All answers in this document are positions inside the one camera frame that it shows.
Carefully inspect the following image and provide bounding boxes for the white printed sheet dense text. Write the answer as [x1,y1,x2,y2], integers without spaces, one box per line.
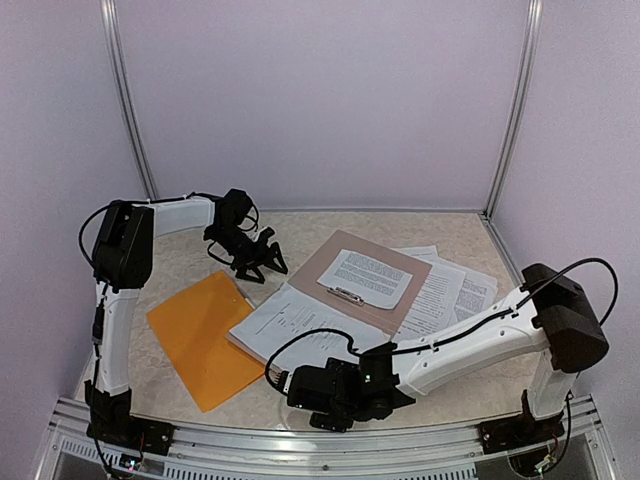
[449,270,498,325]

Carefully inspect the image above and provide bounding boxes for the right aluminium frame post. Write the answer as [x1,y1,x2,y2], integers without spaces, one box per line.
[484,0,544,222]

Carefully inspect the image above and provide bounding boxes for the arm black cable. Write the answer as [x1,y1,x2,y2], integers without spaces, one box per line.
[264,257,620,391]
[78,191,261,271]

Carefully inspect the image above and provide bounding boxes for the left aluminium frame post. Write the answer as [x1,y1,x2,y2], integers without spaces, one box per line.
[100,0,159,200]

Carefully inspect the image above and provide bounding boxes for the orange folder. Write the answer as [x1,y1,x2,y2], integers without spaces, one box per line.
[146,271,264,413]

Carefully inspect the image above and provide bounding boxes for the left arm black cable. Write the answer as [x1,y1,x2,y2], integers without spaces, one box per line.
[78,191,261,271]

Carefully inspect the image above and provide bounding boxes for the aluminium frame post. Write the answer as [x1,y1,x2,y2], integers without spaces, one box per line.
[100,0,159,200]
[484,0,544,222]

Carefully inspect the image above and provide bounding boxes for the metal folder clip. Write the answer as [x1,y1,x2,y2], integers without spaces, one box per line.
[327,287,365,306]

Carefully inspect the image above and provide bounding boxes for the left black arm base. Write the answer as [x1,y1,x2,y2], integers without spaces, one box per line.
[84,380,175,456]

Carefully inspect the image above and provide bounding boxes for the white printed sheet back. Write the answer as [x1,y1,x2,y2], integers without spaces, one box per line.
[394,245,439,262]

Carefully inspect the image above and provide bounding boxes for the pink-brown file folder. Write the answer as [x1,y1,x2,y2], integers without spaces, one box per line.
[225,228,434,366]

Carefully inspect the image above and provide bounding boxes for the white sheet dense English text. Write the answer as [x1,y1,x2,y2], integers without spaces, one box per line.
[317,250,413,310]

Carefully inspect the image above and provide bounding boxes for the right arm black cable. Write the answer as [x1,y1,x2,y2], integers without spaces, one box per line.
[264,257,620,391]

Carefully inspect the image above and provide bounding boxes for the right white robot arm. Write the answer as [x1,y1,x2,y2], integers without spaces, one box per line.
[275,263,609,444]

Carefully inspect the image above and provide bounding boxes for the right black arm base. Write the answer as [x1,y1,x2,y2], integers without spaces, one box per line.
[477,390,565,455]

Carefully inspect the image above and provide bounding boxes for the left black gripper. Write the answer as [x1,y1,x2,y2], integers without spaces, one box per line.
[208,224,288,283]

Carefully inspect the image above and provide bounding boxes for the white printed sheet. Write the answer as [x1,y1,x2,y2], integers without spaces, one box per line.
[393,258,466,342]
[394,245,439,262]
[227,285,389,371]

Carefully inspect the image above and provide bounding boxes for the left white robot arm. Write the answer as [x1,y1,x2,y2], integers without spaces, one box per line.
[82,189,288,445]

